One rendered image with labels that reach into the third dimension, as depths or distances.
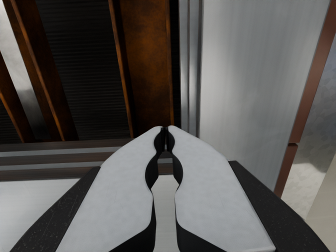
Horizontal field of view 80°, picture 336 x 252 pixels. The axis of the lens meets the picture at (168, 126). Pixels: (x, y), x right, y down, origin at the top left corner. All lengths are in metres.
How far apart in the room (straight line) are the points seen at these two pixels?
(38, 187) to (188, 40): 0.22
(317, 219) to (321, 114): 1.72
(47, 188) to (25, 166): 0.04
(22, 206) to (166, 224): 0.18
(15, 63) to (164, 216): 0.31
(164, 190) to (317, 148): 0.39
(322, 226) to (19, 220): 2.17
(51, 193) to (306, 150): 0.48
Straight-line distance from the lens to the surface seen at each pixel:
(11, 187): 0.29
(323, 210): 2.11
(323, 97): 0.48
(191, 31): 0.19
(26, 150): 0.30
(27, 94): 0.40
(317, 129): 0.52
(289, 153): 0.31
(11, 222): 0.35
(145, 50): 0.36
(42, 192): 0.28
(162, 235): 0.31
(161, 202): 0.26
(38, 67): 0.37
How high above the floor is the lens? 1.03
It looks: 60 degrees down
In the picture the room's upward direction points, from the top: 179 degrees clockwise
